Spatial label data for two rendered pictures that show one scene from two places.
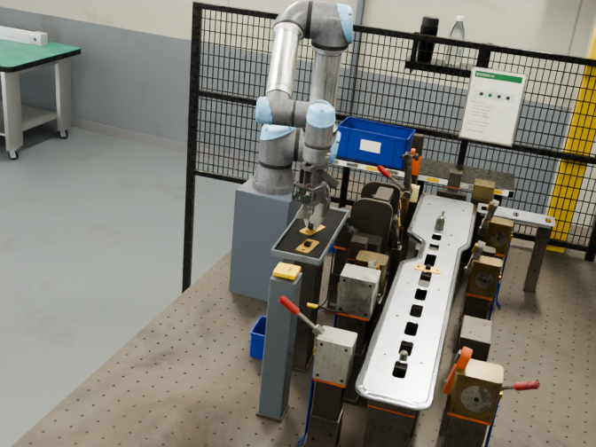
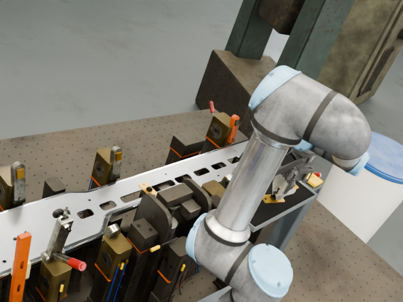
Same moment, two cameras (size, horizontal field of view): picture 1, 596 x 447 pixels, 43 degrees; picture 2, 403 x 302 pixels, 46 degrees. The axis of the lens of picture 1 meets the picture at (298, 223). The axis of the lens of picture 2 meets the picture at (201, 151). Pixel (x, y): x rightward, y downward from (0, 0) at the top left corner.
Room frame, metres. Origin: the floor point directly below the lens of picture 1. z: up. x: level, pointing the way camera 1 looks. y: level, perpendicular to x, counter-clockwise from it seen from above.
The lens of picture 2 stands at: (3.30, 0.16, 2.08)
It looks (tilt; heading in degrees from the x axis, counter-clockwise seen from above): 33 degrees down; 201
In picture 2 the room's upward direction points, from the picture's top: 21 degrees clockwise
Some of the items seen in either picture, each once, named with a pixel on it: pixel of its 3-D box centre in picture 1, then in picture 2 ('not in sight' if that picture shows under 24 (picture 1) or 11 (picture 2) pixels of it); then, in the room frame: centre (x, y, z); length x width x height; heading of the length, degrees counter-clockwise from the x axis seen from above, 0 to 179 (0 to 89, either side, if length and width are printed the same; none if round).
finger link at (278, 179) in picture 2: (315, 217); (281, 183); (1.95, -0.05, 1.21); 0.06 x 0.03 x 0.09; 146
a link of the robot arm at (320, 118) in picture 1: (319, 126); not in sight; (1.97, -0.03, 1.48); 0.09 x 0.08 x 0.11; 0
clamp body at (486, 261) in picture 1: (481, 309); (98, 189); (2.14, -0.62, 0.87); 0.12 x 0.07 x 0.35; 77
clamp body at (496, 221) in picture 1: (494, 264); (5, 212); (2.48, -0.73, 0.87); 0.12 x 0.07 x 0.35; 77
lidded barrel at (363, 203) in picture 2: not in sight; (360, 191); (0.15, 0.20, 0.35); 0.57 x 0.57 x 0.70
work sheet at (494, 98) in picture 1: (492, 106); not in sight; (3.10, -0.76, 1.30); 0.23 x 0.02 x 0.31; 77
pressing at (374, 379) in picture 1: (428, 273); (151, 189); (2.11, -0.43, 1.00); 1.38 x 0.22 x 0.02; 167
